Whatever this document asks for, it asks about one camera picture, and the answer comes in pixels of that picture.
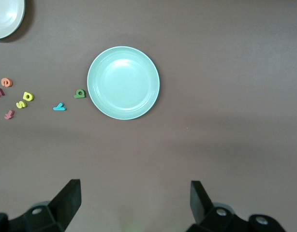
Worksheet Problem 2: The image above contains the green foam letter b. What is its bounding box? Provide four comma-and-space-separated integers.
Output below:
73, 89, 87, 99

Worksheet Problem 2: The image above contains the brown table cover sheet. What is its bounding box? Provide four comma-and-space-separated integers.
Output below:
0, 0, 297, 232

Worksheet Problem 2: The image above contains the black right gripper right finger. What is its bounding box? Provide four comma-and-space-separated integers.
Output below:
186, 180, 287, 232

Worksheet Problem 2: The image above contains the pale green round plate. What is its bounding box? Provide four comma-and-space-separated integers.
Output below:
87, 46, 161, 120

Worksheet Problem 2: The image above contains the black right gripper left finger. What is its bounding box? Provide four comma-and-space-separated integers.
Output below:
0, 179, 81, 232

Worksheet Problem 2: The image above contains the beige round plate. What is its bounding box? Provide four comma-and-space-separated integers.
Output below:
0, 0, 26, 40

